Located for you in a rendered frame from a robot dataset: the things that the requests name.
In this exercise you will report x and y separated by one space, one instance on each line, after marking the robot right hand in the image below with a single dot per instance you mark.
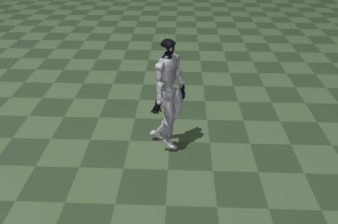
156 108

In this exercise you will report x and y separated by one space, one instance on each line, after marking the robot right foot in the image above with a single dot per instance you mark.
170 144

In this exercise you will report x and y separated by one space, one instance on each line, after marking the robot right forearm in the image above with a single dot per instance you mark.
159 91

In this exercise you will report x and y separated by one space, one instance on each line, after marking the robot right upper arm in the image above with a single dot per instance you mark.
159 67

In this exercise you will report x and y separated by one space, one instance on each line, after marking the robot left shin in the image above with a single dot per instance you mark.
161 127

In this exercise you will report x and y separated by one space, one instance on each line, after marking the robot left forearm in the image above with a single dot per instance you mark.
180 80

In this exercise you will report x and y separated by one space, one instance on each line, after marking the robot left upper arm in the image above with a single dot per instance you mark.
178 71

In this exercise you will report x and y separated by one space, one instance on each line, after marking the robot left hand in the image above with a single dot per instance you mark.
182 91

